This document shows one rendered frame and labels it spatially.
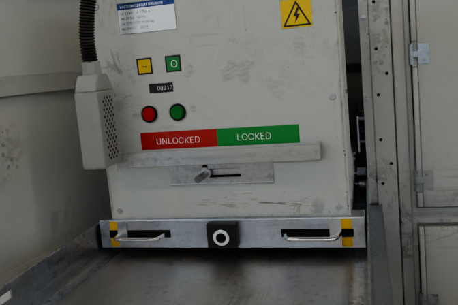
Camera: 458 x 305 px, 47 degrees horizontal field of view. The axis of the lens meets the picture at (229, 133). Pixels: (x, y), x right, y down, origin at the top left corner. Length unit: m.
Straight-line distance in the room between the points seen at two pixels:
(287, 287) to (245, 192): 0.22
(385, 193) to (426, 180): 0.10
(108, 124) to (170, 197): 0.20
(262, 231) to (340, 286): 0.20
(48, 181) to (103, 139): 0.29
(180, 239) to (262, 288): 0.24
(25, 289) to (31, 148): 0.36
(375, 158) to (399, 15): 0.35
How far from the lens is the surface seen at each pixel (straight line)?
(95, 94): 0.99
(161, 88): 1.06
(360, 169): 1.44
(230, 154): 0.99
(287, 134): 1.00
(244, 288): 0.94
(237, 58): 1.01
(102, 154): 1.00
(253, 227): 1.05
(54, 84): 1.25
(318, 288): 0.92
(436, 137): 1.33
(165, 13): 1.05
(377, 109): 1.33
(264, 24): 1.00
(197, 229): 1.08
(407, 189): 1.37
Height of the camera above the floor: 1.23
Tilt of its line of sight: 8 degrees down
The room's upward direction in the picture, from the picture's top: 5 degrees counter-clockwise
